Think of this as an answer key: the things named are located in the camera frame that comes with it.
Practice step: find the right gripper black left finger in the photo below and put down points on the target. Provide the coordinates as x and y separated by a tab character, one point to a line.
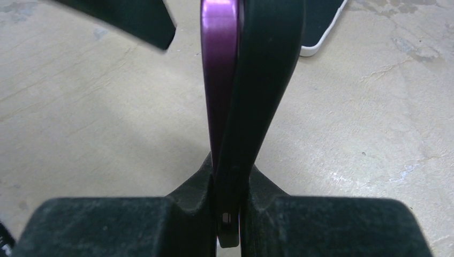
178	224

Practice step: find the black phone case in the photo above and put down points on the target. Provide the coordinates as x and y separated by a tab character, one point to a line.
269	47

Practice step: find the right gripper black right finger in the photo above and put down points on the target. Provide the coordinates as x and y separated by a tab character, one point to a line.
274	223

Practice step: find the beige phone case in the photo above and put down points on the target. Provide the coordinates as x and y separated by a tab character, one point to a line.
324	39

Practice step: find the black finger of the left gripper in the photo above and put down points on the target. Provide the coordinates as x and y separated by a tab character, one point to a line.
147	20

